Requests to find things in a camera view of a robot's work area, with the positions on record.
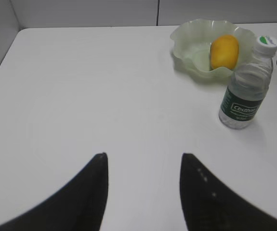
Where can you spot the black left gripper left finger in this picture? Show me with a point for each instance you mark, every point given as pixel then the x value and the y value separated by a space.
pixel 77 206

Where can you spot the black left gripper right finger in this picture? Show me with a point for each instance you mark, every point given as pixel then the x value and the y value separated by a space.
pixel 209 205

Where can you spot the clear water bottle green label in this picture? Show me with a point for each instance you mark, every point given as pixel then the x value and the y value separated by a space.
pixel 249 85

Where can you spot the yellow mango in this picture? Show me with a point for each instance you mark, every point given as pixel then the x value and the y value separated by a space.
pixel 224 52

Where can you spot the frosted wavy glass plate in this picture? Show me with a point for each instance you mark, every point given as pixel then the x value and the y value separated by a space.
pixel 192 44

